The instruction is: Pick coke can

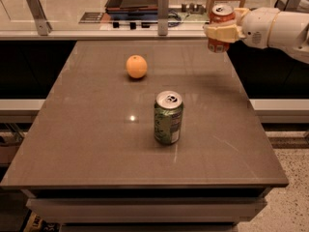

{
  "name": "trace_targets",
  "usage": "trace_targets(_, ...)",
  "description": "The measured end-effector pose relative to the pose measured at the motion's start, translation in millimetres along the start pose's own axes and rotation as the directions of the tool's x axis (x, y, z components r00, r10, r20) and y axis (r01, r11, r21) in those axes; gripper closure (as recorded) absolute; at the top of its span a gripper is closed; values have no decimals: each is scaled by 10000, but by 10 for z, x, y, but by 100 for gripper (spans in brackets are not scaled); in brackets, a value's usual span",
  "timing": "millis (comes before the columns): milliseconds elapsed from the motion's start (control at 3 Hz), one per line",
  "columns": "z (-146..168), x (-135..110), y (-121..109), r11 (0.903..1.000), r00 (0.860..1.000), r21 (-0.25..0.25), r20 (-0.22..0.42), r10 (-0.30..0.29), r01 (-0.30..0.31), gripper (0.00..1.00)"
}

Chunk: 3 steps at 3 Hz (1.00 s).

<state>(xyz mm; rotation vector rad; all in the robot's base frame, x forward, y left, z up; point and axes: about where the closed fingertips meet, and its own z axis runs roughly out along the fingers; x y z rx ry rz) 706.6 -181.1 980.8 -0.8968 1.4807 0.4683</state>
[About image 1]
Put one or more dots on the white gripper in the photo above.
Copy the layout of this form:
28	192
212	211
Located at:
256	27

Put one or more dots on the red coke can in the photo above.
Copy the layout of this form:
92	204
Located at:
220	15

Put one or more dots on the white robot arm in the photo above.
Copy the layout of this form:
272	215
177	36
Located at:
290	34

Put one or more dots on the green soda can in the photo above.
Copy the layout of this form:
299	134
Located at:
168	117

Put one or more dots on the orange fruit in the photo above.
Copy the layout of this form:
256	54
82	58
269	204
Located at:
136	66

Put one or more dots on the white drawer front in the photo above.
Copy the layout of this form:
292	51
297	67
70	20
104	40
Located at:
146	210

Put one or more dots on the yellow black bag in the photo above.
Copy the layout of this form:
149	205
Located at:
36	224

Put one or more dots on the right metal glass bracket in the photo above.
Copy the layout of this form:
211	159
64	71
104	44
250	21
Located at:
287	5

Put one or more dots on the metal glass bracket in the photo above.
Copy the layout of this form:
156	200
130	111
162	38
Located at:
42	24
287	5
162	17

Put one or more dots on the middle metal glass bracket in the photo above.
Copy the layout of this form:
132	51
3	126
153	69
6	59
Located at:
162	17

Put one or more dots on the left metal glass bracket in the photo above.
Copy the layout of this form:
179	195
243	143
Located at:
42	24

